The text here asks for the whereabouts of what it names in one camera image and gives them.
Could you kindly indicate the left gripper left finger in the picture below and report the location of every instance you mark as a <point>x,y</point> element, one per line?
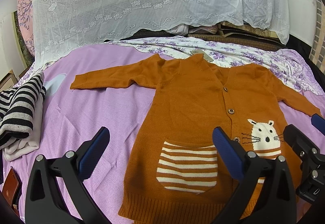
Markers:
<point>44,201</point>

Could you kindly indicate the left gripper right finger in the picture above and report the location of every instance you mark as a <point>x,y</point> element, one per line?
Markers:
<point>277,200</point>

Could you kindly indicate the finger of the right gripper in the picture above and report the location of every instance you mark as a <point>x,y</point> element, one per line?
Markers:
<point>301,145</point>
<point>318,122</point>

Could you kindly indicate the orange knit child cardigan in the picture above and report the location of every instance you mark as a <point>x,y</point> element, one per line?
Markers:
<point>175,174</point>

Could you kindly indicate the brown leather phone case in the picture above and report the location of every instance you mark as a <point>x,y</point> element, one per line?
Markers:
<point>12,190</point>

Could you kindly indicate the beige checked cloth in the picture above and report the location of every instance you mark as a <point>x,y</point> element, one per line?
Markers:
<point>318,48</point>

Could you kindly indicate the purple floral white quilt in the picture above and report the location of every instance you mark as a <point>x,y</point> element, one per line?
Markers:
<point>285,64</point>

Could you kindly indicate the lilac bed sheet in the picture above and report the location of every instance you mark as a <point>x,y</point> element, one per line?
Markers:
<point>73,116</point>

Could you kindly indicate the black white striped folded garment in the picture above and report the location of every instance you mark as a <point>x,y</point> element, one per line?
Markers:
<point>18,109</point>

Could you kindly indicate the woven brown mat stack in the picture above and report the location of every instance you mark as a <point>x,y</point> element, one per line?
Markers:
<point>244,35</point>

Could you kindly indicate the pink floral hanging cloth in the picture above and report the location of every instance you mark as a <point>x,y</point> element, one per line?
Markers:
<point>25,22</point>

